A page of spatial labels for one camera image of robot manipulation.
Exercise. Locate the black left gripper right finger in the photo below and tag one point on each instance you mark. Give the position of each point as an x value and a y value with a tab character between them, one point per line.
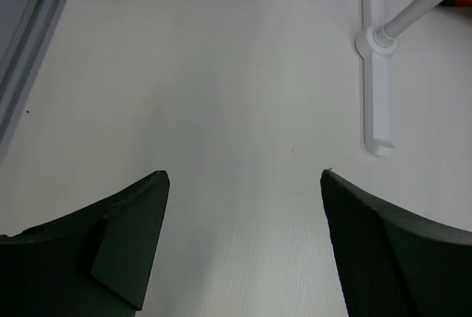
392	262

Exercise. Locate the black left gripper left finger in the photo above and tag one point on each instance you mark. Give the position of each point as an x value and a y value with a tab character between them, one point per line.
96	261

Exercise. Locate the white clothes rack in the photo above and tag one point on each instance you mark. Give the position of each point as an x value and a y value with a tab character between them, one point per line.
375	43

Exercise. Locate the aluminium frame post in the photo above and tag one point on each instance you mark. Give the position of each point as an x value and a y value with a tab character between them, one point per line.
26	29

